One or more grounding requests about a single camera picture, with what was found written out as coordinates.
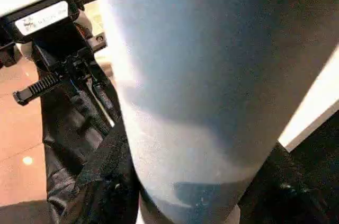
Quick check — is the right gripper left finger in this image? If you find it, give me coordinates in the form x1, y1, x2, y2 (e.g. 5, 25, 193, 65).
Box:
50, 123, 142, 224

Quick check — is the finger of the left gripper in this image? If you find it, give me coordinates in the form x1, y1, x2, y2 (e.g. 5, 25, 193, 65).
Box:
42, 84, 125, 193

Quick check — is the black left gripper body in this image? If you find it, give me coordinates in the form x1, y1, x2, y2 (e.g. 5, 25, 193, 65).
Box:
32, 20, 109, 95

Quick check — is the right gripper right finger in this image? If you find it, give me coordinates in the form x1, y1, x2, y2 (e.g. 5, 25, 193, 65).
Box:
237, 145, 339, 224

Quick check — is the white plastic table top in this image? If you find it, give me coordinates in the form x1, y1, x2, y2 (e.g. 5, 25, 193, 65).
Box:
277, 47, 339, 153

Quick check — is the white plastic table leg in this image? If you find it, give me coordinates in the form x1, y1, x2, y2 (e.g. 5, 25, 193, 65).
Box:
89, 0, 339, 224

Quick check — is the black work mat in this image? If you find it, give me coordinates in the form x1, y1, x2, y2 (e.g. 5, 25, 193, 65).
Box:
290, 110, 339, 203

